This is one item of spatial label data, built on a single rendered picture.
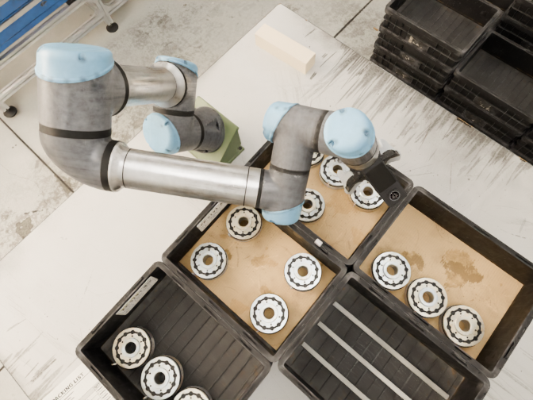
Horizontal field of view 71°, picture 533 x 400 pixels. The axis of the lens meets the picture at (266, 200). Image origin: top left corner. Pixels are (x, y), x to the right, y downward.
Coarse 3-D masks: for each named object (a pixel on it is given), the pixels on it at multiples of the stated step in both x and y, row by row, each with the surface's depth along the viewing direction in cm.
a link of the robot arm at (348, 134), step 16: (336, 112) 58; (352, 112) 57; (320, 128) 61; (336, 128) 58; (352, 128) 57; (368, 128) 57; (320, 144) 62; (336, 144) 58; (352, 144) 57; (368, 144) 58; (352, 160) 63; (368, 160) 66
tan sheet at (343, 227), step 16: (320, 192) 112; (336, 192) 111; (368, 192) 111; (336, 208) 110; (352, 208) 109; (384, 208) 109; (320, 224) 108; (336, 224) 108; (352, 224) 108; (368, 224) 108; (336, 240) 107; (352, 240) 106
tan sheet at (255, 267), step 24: (216, 240) 108; (264, 240) 108; (288, 240) 107; (240, 264) 106; (264, 264) 105; (216, 288) 104; (240, 288) 104; (264, 288) 103; (288, 288) 103; (240, 312) 102; (264, 312) 101; (264, 336) 99
